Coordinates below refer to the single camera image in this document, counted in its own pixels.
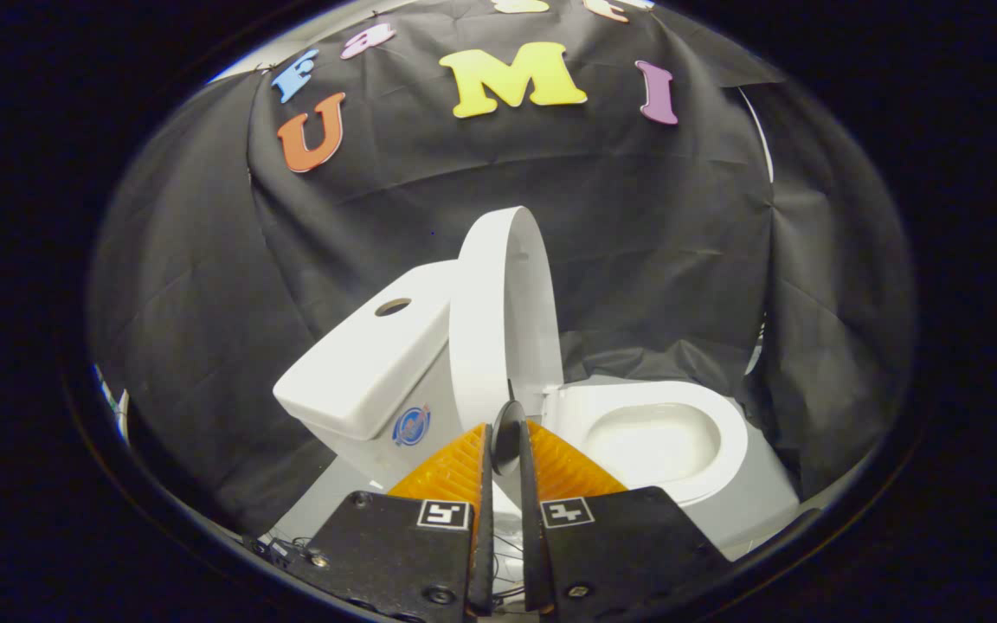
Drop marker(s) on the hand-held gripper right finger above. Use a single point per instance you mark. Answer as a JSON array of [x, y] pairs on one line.
[[533, 536]]

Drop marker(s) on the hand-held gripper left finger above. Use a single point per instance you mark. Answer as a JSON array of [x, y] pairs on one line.
[[481, 536]]

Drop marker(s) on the dark round lid lifter tab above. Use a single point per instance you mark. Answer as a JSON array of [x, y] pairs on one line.
[[507, 437]]

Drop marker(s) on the white toilet lid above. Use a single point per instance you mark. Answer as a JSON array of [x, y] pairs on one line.
[[503, 329]]

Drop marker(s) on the white toilet with tank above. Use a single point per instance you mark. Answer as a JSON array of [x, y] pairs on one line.
[[360, 363]]

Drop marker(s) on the white toilet seat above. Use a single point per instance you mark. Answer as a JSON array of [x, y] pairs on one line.
[[728, 433]]

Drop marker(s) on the black backdrop cloth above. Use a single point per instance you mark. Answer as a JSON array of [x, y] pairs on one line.
[[637, 216]]

